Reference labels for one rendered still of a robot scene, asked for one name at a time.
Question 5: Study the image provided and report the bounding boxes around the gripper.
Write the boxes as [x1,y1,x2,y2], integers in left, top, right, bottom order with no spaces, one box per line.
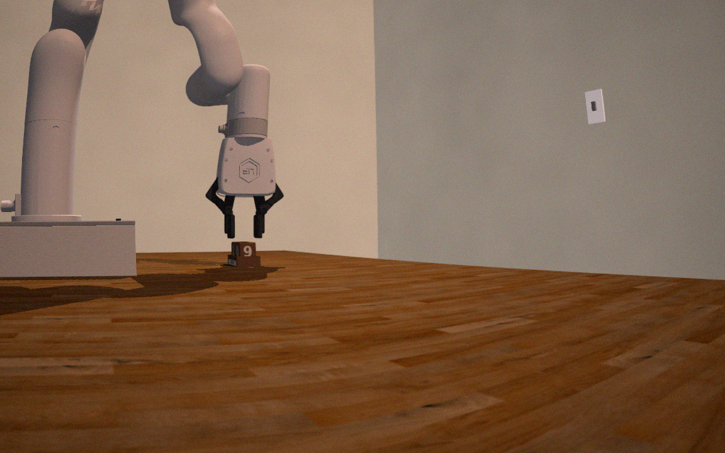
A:
[206,134,284,238]

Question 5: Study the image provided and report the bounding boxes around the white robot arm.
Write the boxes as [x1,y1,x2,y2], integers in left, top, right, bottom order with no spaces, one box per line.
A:
[1,0,270,221]

